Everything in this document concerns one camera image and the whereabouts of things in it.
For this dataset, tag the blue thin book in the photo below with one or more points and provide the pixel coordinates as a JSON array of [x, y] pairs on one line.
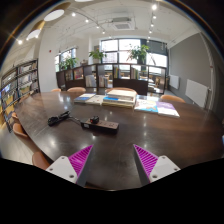
[[83, 97]]

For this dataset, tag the beige thick book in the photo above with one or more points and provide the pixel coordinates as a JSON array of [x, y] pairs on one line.
[[116, 104]]

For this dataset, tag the black power strip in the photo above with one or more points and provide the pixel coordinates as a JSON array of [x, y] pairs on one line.
[[105, 126]]

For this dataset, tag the large white book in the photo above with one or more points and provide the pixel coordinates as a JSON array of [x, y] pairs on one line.
[[121, 93]]

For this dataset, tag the blue and white book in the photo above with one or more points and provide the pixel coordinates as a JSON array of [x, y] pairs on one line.
[[115, 99]]

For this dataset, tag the ceiling air conditioner unit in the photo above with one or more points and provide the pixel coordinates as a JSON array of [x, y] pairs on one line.
[[122, 24]]

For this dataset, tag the low dark shelf unit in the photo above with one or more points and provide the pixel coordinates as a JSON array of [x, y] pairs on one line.
[[126, 85]]

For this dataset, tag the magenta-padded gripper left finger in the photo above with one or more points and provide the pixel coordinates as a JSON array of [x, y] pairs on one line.
[[63, 168]]

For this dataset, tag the tall dark bookshelf unit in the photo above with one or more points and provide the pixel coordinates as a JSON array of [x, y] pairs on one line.
[[26, 76]]

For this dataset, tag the purple and white book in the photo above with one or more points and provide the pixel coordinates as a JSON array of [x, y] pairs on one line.
[[166, 108]]

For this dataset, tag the white thin book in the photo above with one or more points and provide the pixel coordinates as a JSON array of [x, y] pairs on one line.
[[96, 100]]

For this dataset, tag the white illustrated book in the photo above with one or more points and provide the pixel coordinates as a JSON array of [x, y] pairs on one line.
[[145, 106]]

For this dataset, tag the ceiling lights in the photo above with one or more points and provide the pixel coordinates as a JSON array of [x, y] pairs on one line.
[[54, 15]]

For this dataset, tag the large white wall radiator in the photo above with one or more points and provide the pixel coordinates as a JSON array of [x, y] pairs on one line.
[[196, 91]]

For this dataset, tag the small white wall radiator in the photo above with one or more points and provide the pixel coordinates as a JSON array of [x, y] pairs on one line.
[[174, 81]]

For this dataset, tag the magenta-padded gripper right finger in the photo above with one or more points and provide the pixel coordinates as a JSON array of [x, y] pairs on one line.
[[163, 167]]

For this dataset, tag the large potted green plant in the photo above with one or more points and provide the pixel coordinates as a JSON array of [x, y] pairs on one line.
[[138, 52]]

